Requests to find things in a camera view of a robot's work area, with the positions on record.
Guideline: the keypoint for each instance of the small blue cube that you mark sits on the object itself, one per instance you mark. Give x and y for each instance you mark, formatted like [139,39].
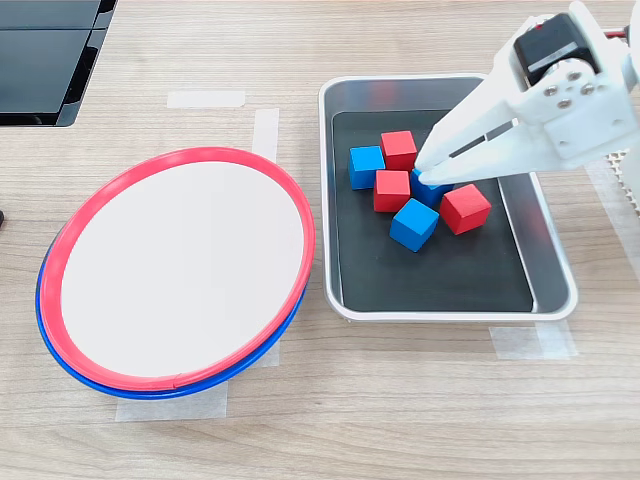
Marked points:
[412,227]
[366,167]
[430,197]

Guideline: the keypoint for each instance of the black glossy device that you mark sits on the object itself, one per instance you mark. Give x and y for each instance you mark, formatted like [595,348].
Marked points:
[40,75]

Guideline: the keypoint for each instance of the white plate with red rim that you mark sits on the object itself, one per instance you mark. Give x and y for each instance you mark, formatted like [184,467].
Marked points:
[185,270]

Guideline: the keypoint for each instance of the steel tray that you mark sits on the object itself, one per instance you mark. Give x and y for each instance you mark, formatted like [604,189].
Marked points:
[545,260]

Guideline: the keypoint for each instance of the black tray mat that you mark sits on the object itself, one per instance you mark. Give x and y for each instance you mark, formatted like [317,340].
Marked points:
[400,280]

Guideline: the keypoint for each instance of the pale perforated base plate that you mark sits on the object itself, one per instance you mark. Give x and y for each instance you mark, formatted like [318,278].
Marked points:
[621,175]

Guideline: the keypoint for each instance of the translucent masking tape strip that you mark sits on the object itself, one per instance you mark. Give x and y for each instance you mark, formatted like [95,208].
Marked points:
[515,342]
[205,99]
[272,357]
[266,130]
[170,407]
[615,220]

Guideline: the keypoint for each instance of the small red cube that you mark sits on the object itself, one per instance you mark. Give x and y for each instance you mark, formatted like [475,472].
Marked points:
[391,192]
[465,210]
[398,147]

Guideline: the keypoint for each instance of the white plate with blue rim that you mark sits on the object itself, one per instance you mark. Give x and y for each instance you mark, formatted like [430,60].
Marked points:
[130,395]

